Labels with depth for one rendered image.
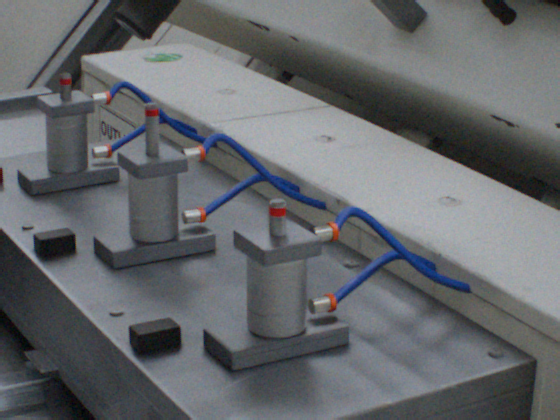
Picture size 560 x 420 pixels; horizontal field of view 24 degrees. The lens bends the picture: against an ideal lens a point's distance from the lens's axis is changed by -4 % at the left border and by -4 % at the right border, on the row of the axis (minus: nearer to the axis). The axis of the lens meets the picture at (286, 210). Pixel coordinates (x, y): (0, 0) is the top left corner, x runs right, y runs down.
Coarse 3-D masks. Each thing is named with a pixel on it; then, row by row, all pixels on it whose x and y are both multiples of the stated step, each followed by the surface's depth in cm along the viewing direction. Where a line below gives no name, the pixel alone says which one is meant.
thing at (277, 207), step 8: (272, 200) 48; (280, 200) 48; (272, 208) 48; (280, 208) 48; (272, 216) 48; (280, 216) 48; (272, 224) 48; (280, 224) 48; (272, 232) 48; (280, 232) 48
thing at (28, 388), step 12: (12, 372) 58; (24, 372) 58; (36, 372) 58; (0, 384) 57; (12, 384) 57; (24, 384) 57; (36, 384) 57; (0, 396) 56; (12, 396) 57; (24, 396) 57; (36, 396) 57; (0, 408) 56
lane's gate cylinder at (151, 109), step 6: (150, 108) 56; (156, 108) 56; (150, 114) 56; (156, 114) 57; (150, 120) 57; (156, 120) 57; (150, 126) 57; (156, 126) 57; (150, 132) 57; (156, 132) 57; (150, 138) 57; (156, 138) 57; (150, 144) 57; (156, 144) 57; (150, 150) 57; (156, 150) 57
